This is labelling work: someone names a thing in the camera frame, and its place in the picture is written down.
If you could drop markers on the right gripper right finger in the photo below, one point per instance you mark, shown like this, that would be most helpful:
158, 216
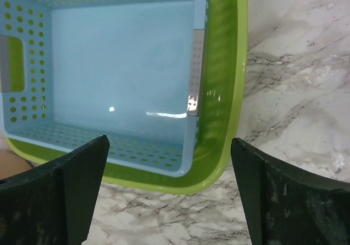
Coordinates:
284, 204

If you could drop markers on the green plastic tray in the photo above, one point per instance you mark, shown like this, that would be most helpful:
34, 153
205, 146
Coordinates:
220, 100

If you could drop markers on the small blue perforated basket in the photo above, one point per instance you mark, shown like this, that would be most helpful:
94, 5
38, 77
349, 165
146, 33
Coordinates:
73, 70

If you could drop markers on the orange capybara bucket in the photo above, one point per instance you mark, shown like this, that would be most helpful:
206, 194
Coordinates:
11, 164

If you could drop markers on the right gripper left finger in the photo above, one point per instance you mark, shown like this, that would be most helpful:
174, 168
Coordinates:
54, 202

